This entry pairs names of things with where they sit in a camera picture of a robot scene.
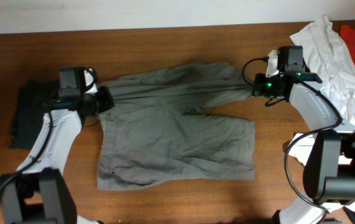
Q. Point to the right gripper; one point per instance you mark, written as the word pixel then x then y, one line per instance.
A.
pixel 259 88

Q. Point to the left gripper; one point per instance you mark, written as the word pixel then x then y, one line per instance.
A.
pixel 106 101

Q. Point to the grey shorts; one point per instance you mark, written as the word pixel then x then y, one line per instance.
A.
pixel 157 130

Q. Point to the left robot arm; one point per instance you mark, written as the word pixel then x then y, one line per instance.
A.
pixel 36 192

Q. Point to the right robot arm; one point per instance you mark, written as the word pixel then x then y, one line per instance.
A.
pixel 329 173

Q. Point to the white shirt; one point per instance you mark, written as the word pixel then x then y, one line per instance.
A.
pixel 326 54

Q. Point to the folded black garment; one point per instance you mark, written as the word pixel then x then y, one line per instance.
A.
pixel 31 106

